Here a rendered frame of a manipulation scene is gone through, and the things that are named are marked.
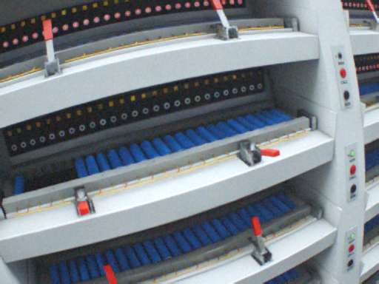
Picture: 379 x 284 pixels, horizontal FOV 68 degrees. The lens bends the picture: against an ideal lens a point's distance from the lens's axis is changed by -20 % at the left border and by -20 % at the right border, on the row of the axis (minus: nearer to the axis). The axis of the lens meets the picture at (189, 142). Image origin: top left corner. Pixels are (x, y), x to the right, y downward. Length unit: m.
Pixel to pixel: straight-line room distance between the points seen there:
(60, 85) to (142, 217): 0.21
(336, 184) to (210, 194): 0.28
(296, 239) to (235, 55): 0.37
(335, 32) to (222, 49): 0.26
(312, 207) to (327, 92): 0.25
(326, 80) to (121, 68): 0.36
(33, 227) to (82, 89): 0.21
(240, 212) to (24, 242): 0.44
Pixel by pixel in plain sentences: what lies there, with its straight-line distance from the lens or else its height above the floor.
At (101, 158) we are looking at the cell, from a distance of 0.56.
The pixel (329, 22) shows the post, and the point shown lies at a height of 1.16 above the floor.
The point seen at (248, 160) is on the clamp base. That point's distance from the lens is 0.53.
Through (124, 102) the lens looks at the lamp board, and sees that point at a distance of 0.61.
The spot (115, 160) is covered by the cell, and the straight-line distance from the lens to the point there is 0.55.
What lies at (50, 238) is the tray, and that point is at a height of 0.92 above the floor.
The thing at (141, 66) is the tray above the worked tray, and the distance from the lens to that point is 0.45.
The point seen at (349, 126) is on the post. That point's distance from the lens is 0.67.
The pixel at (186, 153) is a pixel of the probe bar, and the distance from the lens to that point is 0.53.
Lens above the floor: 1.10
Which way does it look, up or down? 11 degrees down
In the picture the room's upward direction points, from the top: 11 degrees counter-clockwise
